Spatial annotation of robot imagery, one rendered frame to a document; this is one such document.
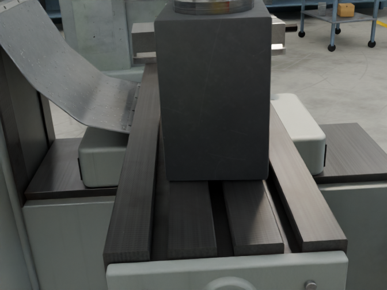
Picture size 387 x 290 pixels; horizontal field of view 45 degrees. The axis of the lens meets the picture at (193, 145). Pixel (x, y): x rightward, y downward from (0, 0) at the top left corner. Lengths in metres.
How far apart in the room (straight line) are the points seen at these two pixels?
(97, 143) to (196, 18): 0.52
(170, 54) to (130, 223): 0.18
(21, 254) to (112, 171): 0.26
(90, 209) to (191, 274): 0.57
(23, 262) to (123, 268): 0.63
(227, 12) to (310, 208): 0.22
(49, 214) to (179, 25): 0.62
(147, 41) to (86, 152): 0.30
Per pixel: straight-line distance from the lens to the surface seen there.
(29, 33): 1.02
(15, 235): 1.03
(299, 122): 1.01
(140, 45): 1.08
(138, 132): 0.70
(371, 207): 1.06
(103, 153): 0.93
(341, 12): 5.44
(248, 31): 0.49
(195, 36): 0.49
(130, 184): 0.56
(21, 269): 1.07
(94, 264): 1.07
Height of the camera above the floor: 1.23
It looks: 25 degrees down
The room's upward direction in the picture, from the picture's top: 3 degrees counter-clockwise
